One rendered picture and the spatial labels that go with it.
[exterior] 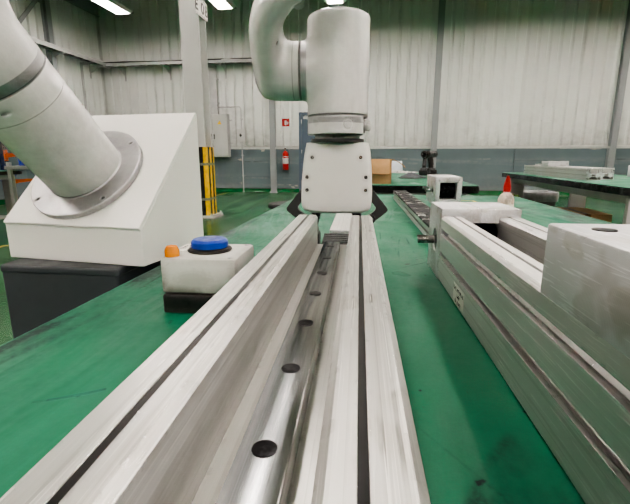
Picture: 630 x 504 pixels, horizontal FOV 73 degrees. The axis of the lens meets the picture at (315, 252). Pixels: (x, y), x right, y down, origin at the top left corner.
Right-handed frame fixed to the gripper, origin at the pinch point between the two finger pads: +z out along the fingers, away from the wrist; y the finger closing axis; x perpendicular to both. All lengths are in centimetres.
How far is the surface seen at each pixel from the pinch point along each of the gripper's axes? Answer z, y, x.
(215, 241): -4.2, 11.9, 19.1
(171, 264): -2.3, 15.7, 21.8
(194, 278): -0.9, 13.4, 21.8
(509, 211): -6.2, -22.4, 5.7
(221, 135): -70, 365, -1075
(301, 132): -77, 152, -1090
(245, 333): -4.4, 2.3, 42.7
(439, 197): 1, -32, -91
